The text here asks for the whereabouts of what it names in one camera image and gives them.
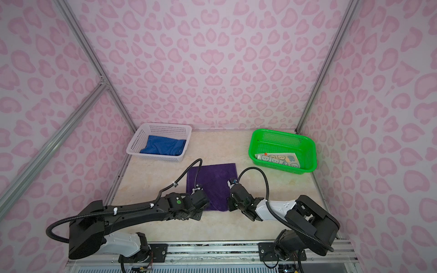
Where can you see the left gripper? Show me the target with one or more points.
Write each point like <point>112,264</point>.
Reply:
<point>199,218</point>

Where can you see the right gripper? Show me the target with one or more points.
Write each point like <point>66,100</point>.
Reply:
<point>229,206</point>

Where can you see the purple towel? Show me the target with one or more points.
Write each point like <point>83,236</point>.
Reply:
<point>214,181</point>

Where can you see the patterned towel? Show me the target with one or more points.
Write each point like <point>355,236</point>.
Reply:
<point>286,159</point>

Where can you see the blue towel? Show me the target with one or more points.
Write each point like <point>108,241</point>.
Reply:
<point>158,145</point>

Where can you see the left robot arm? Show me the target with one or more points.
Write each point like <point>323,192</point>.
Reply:
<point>98,227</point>

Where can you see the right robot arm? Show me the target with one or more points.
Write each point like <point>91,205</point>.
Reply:
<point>309,226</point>

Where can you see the green plastic basket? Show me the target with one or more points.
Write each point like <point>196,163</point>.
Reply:
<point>270,141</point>

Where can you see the white plastic basket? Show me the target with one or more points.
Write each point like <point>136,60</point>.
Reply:
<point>175,131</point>

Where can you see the left diagonal aluminium strut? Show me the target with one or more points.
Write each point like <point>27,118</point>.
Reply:
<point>22,181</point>

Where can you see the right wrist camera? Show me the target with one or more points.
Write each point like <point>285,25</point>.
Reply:
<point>231,182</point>

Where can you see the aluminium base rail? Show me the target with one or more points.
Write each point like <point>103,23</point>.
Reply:
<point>224,257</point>

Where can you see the right corner aluminium post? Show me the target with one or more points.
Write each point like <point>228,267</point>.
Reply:
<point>345,24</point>

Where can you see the corner aluminium post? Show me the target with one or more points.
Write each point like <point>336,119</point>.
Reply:
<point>73,24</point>
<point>345,24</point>

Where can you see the left corner aluminium post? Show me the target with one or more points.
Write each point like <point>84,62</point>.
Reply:
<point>73,24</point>

